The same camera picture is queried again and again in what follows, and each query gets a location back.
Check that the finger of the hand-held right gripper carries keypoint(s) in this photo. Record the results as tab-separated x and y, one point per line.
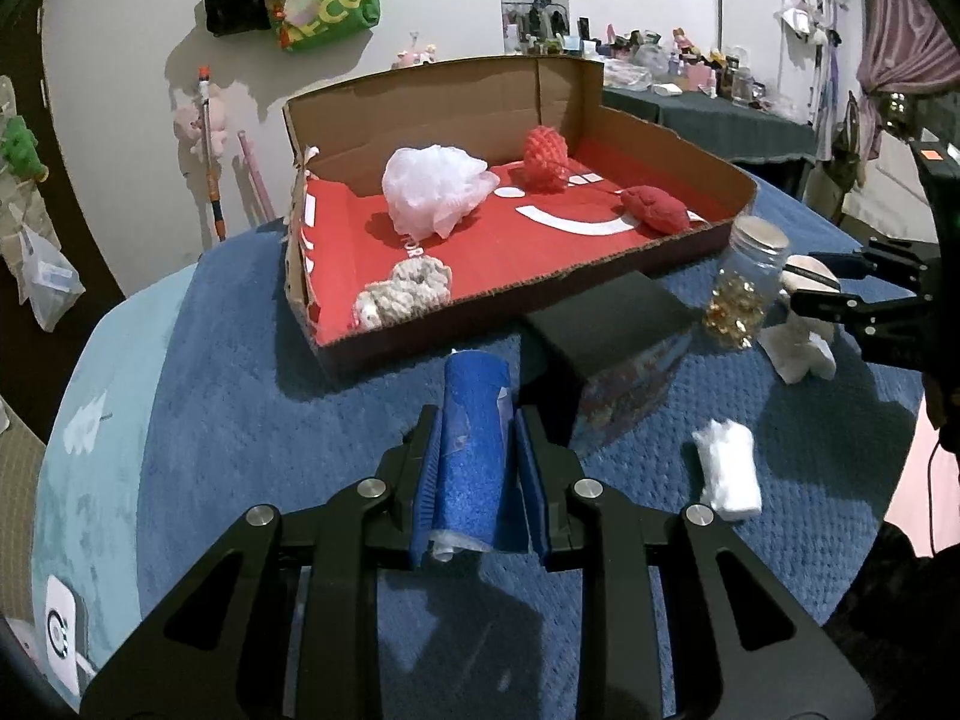
885	322
892	259

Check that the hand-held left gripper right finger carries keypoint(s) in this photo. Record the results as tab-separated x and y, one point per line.
534	495

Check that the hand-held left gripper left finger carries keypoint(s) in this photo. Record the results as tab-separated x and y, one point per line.
422	495

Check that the blue cloth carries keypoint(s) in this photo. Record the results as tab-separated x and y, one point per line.
472	457

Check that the cream crochet scrunchie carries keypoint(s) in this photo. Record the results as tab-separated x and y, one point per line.
375	306
424	276

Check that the white soft cloth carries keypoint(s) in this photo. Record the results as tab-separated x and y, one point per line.
727	469

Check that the red-lined cardboard box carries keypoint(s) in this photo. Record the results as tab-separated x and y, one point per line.
465	270

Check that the red knitted item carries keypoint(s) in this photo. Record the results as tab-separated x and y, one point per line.
656	210

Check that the white mesh bath pouf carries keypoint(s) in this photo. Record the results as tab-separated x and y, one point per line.
435	191

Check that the red bubble knit pouch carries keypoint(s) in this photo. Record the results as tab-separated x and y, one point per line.
546	161

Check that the blue fleece blanket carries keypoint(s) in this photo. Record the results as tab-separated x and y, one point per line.
300	465

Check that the glass jar with metal lid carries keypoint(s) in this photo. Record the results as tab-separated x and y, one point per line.
742	285

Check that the black printed case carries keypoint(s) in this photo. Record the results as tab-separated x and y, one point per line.
607	315

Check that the pink curtain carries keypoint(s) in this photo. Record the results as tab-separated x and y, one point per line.
907	22

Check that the table with dark green cloth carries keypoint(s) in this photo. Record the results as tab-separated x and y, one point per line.
720	124

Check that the white wardrobe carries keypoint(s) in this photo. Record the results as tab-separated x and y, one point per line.
765	22

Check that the clutter of small table items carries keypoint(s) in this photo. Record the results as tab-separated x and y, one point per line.
675	60

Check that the light blue sheet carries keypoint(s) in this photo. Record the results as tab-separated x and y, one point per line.
97	465

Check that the pink stick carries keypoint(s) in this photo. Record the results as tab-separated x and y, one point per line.
255	176

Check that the white power strip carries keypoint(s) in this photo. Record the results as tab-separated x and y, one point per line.
66	630

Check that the white stick with red tip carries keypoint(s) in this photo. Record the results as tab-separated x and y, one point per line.
210	157

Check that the clear plastic bag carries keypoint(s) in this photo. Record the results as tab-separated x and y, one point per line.
49	281

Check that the small pink plush toy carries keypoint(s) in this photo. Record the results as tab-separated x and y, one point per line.
416	52

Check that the clear hanging organizer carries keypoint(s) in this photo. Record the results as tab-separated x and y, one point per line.
15	187

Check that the green plush toy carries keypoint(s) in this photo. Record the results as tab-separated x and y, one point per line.
19	150

